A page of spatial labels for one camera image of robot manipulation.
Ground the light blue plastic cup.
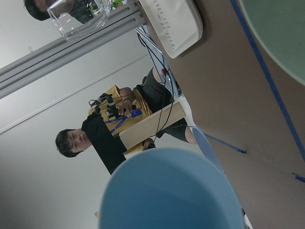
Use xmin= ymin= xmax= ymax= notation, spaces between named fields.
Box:
xmin=98 ymin=148 xmax=244 ymax=229

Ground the green bowl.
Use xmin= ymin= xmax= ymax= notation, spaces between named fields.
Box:
xmin=240 ymin=0 xmax=305 ymax=85

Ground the blue bowl with fork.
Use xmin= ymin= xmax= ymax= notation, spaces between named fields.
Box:
xmin=192 ymin=127 xmax=224 ymax=172

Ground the seated operator person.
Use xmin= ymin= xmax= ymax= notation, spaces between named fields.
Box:
xmin=55 ymin=67 xmax=198 ymax=175

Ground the cream bear tray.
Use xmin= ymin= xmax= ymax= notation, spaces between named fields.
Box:
xmin=140 ymin=0 xmax=203 ymax=59

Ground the clear wine glass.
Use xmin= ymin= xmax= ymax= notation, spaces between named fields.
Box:
xmin=47 ymin=0 xmax=112 ymax=41

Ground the aluminium frame post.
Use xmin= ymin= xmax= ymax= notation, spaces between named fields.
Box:
xmin=0 ymin=0 xmax=145 ymax=98

